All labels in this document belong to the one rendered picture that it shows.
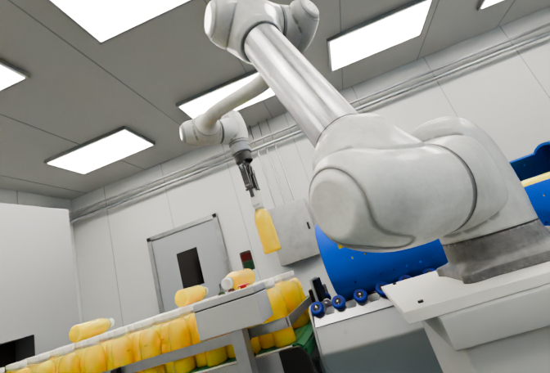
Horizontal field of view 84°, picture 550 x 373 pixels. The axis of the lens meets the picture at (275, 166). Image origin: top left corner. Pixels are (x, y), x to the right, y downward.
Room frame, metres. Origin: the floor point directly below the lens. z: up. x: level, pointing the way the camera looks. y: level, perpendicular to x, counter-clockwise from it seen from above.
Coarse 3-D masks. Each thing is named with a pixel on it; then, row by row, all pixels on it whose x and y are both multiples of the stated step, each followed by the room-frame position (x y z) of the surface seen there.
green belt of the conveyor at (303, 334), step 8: (304, 328) 1.22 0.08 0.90; (312, 328) 1.21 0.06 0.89; (296, 336) 1.14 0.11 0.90; (304, 336) 1.11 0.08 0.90; (312, 336) 1.15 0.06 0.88; (296, 344) 1.04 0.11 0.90; (304, 344) 1.05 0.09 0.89; (312, 344) 1.11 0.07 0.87; (264, 352) 1.07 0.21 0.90; (312, 352) 1.10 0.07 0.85; (232, 360) 1.10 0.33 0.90; (200, 368) 1.15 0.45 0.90; (208, 368) 1.11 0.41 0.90
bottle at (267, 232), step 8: (256, 216) 1.20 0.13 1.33; (264, 216) 1.19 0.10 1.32; (256, 224) 1.20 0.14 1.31; (264, 224) 1.19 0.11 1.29; (272, 224) 1.21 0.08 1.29; (264, 232) 1.19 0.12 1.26; (272, 232) 1.20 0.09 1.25; (264, 240) 1.19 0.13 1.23; (272, 240) 1.19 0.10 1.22; (264, 248) 1.20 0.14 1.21; (272, 248) 1.19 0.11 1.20; (280, 248) 1.21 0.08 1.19
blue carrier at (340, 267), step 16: (544, 144) 1.02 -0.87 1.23; (512, 160) 1.12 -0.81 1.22; (528, 160) 1.12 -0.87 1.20; (544, 160) 1.13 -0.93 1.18; (528, 176) 1.17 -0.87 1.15; (528, 192) 0.94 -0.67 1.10; (544, 192) 0.93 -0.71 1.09; (544, 208) 0.94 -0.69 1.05; (544, 224) 0.97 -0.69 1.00; (320, 240) 1.09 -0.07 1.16; (336, 256) 1.06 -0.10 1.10; (352, 256) 1.05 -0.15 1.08; (368, 256) 1.04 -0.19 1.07; (384, 256) 1.03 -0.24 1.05; (400, 256) 1.03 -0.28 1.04; (416, 256) 1.03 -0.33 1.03; (432, 256) 1.03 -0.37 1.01; (336, 272) 1.07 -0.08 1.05; (352, 272) 1.06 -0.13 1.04; (368, 272) 1.06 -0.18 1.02; (384, 272) 1.06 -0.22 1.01; (400, 272) 1.06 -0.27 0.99; (416, 272) 1.07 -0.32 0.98; (336, 288) 1.10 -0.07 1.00; (352, 288) 1.10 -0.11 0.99; (368, 288) 1.11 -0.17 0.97
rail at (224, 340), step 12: (264, 324) 1.05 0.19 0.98; (276, 324) 1.04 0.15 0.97; (228, 336) 1.08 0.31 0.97; (252, 336) 1.06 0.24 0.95; (180, 348) 1.12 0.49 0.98; (192, 348) 1.11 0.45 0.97; (204, 348) 1.10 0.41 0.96; (144, 360) 1.14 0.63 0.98; (156, 360) 1.13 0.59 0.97; (168, 360) 1.13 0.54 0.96; (108, 372) 1.18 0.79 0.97; (132, 372) 1.16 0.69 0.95
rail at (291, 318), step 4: (308, 296) 1.39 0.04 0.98; (304, 300) 1.29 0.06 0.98; (308, 300) 1.34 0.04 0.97; (300, 304) 1.22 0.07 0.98; (304, 304) 1.27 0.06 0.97; (308, 304) 1.32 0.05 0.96; (296, 308) 1.15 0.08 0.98; (300, 308) 1.20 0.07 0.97; (304, 308) 1.26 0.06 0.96; (292, 312) 1.09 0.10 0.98; (296, 312) 1.14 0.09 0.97; (300, 312) 1.19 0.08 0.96; (288, 316) 1.04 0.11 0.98; (292, 316) 1.08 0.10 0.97; (296, 316) 1.13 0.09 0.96; (288, 320) 1.04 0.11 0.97; (292, 320) 1.07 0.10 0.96; (292, 324) 1.06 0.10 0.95
